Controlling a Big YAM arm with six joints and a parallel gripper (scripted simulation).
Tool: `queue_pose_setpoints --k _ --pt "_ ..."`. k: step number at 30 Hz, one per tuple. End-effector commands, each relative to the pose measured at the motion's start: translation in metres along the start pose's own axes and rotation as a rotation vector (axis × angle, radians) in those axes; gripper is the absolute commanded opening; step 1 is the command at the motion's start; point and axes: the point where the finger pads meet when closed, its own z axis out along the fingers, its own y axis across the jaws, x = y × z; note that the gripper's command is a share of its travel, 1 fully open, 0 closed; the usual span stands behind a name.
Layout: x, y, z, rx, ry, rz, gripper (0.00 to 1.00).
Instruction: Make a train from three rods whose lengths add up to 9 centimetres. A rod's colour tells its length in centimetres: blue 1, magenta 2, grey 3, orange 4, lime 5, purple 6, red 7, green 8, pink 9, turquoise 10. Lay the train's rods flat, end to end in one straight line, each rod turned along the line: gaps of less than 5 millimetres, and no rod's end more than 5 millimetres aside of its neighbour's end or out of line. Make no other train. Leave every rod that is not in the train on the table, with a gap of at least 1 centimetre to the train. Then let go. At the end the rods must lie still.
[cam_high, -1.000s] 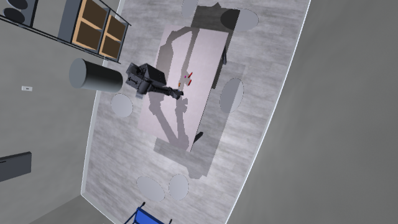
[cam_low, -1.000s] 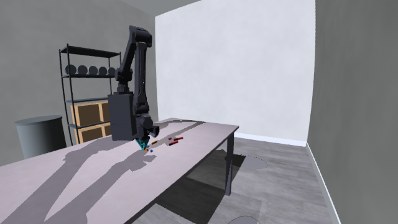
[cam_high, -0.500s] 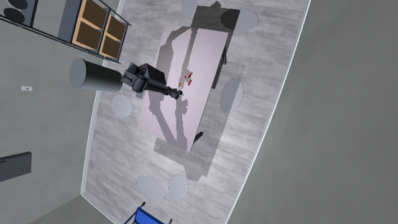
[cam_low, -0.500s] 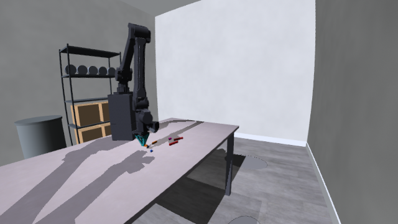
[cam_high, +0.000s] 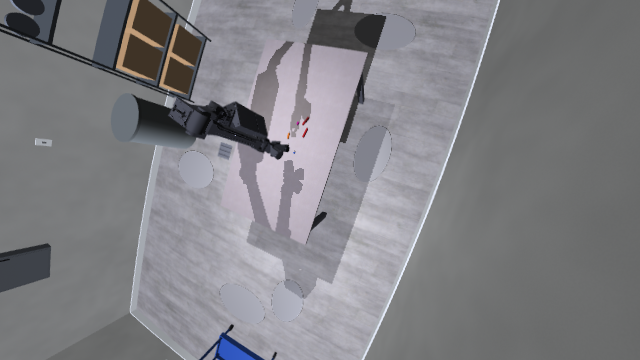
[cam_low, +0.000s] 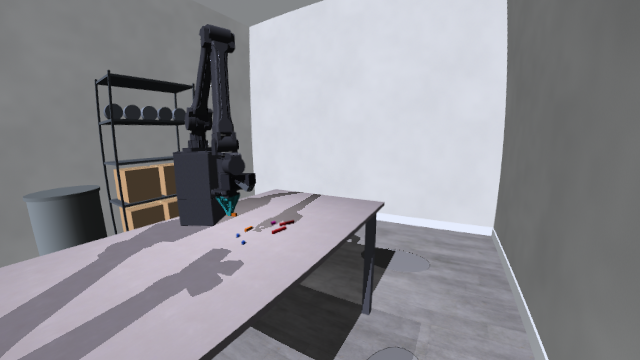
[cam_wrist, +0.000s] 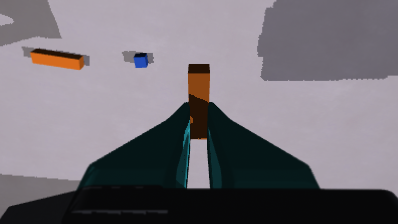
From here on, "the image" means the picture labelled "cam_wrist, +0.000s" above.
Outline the blue cube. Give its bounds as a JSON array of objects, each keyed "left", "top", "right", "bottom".
[{"left": 134, "top": 53, "right": 148, "bottom": 68}]

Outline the orange rod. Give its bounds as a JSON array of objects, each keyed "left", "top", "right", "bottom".
[
  {"left": 188, "top": 64, "right": 210, "bottom": 139},
  {"left": 30, "top": 48, "right": 84, "bottom": 70}
]

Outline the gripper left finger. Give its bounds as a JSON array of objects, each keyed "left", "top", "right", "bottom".
[{"left": 76, "top": 102, "right": 190, "bottom": 191}]

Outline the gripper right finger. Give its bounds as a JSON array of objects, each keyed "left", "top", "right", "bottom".
[{"left": 207, "top": 102, "right": 320, "bottom": 189}]

